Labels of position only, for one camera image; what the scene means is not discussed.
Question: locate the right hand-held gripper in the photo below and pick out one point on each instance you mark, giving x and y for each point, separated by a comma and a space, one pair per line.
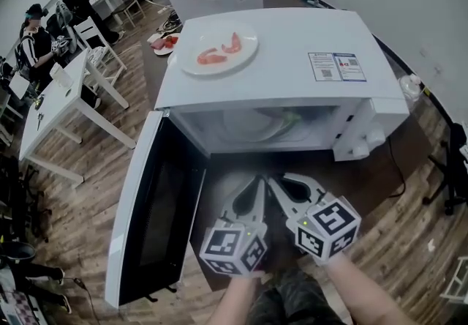
329, 232

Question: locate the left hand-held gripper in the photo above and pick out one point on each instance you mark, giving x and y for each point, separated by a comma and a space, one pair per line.
230, 246

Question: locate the white microwave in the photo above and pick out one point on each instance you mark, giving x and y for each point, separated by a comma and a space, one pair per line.
292, 71

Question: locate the person's right forearm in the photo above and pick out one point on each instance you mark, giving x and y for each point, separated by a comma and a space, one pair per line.
360, 294

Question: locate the person's left forearm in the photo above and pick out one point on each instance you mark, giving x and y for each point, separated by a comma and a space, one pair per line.
235, 301

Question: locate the white plate inside microwave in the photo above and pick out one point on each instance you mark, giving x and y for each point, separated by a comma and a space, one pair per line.
252, 126

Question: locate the person's camouflage trousers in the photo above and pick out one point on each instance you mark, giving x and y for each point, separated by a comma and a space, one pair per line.
296, 301

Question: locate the white rack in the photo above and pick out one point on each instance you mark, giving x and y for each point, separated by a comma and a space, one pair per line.
457, 283

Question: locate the black stand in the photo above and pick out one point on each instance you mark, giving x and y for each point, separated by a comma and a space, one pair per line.
453, 170

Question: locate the clear plastic cup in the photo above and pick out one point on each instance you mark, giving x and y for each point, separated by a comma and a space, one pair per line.
409, 87

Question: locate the large white plate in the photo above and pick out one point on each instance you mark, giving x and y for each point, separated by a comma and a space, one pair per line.
197, 60

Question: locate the pink shrimp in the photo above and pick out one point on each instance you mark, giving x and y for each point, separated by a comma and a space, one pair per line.
232, 44
211, 57

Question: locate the small plate with food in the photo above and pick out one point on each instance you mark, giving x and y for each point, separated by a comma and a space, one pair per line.
162, 44

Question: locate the black bucket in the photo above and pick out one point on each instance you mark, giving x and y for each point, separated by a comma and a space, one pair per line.
16, 252

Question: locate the black rolling chair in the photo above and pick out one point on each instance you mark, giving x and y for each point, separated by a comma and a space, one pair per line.
18, 199

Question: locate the white table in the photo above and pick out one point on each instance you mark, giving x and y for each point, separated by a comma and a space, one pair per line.
58, 111

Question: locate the white paper cup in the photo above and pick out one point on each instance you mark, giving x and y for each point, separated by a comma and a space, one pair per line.
60, 75

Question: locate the white chair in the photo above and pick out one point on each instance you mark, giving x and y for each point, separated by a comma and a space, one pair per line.
96, 41

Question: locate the wooden frame chair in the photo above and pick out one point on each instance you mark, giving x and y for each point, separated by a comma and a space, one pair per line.
128, 1

